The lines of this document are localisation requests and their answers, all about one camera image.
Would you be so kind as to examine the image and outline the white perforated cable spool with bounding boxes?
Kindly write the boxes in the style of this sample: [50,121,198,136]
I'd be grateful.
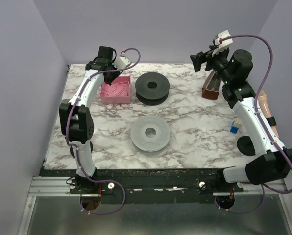
[130,115,171,153]

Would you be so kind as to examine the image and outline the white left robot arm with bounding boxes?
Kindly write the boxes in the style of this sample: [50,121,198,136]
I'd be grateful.
[59,46,120,178]

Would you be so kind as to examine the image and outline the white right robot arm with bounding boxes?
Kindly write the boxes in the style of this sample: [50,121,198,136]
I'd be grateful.
[190,49,292,185]

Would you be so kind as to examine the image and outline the brown wooden metronome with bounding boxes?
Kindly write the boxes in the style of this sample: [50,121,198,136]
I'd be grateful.
[202,70,221,100]

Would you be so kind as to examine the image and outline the pink plastic box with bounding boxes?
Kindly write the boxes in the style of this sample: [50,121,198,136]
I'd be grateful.
[100,76,131,104]

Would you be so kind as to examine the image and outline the glitter toy microphone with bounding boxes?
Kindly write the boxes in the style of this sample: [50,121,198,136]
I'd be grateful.
[60,99,70,104]

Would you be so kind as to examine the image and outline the beige toy microphone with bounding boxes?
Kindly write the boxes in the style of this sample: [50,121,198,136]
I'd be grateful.
[258,90,279,137]

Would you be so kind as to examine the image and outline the blue and white block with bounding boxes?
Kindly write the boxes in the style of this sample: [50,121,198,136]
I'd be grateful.
[230,118,243,134]

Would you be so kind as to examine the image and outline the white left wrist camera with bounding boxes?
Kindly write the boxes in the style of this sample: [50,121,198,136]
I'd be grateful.
[114,56,132,70]

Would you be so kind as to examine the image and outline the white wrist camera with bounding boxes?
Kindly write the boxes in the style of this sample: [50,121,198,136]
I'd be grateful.
[114,56,132,70]
[212,30,233,56]

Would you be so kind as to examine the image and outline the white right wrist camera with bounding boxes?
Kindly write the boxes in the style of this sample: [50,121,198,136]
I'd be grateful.
[212,30,233,56]

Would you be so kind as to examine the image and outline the black cable spool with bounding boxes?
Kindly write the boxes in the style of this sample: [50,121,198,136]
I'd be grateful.
[135,72,170,106]

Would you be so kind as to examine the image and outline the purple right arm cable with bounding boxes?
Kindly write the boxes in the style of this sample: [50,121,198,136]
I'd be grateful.
[214,34,292,213]

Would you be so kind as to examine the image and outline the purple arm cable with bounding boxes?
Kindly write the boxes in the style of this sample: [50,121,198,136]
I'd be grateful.
[64,47,141,215]
[214,34,292,213]

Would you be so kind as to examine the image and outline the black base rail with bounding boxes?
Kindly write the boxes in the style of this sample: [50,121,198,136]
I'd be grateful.
[39,168,243,204]

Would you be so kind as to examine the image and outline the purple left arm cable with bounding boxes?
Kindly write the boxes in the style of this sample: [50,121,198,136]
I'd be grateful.
[64,47,141,215]

